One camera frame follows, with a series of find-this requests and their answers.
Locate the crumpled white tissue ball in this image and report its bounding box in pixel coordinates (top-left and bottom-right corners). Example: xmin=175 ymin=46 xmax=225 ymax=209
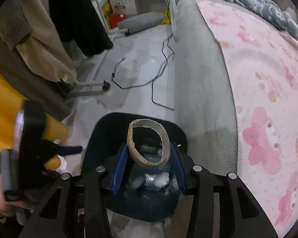
xmin=153 ymin=172 xmax=170 ymax=189

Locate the black cable on floor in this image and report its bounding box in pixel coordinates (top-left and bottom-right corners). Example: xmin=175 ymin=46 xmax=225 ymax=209
xmin=111 ymin=33 xmax=176 ymax=111

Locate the yellow picture book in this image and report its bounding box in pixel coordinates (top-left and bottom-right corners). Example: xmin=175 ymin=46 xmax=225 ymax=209
xmin=98 ymin=0 xmax=113 ymax=25

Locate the person's left hand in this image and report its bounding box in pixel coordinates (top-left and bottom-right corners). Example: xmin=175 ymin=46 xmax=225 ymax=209
xmin=0 ymin=175 xmax=36 ymax=218

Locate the grey cushion on floor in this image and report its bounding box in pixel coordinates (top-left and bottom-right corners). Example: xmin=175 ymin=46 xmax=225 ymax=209
xmin=117 ymin=12 xmax=165 ymax=35

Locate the torn cardboard tape ring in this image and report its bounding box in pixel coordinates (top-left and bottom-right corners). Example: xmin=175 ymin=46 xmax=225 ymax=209
xmin=126 ymin=118 xmax=171 ymax=170

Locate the pink floral blanket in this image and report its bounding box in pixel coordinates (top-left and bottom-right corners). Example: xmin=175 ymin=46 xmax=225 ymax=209
xmin=196 ymin=0 xmax=298 ymax=237

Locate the dark teal trash bin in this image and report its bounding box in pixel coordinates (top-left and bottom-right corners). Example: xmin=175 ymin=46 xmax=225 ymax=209
xmin=81 ymin=112 xmax=180 ymax=222

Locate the beige hanging garment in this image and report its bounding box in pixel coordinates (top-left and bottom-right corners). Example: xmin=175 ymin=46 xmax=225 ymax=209
xmin=0 ymin=0 xmax=77 ymax=84

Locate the white clothes rack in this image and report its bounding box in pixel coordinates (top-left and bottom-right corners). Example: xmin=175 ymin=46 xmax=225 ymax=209
xmin=65 ymin=0 xmax=128 ymax=104

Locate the black hanging coat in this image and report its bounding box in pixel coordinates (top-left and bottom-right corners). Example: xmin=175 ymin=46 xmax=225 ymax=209
xmin=48 ymin=0 xmax=113 ymax=57

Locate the red box on floor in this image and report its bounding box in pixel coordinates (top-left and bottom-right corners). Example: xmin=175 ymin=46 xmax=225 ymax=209
xmin=109 ymin=14 xmax=126 ymax=29

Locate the yellow garment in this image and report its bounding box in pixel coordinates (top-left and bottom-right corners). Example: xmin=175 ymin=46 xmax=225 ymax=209
xmin=0 ymin=74 xmax=69 ymax=170

